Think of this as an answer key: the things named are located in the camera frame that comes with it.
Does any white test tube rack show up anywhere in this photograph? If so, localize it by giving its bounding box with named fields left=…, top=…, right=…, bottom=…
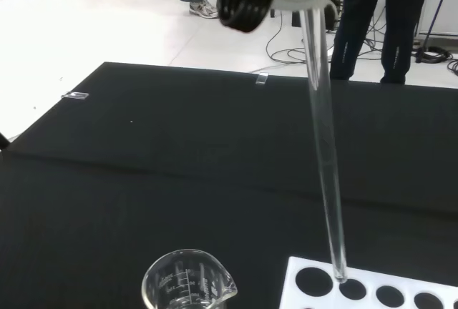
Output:
left=277, top=255, right=458, bottom=309

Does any small clear glass beaker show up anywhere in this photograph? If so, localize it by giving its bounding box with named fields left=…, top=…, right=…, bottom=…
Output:
left=141, top=247, right=239, bottom=309

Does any black tripod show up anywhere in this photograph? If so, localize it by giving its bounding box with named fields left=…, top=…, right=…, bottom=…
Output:
left=414, top=0, right=458, bottom=64

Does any black bench cloth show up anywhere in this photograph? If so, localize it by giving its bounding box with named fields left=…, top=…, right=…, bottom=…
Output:
left=0, top=61, right=458, bottom=309

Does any black floor cable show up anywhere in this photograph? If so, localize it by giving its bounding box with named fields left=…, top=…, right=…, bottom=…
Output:
left=265, top=11, right=336, bottom=65

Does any black cable bundle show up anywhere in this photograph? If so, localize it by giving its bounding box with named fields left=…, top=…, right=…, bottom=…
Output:
left=411, top=46, right=458, bottom=76

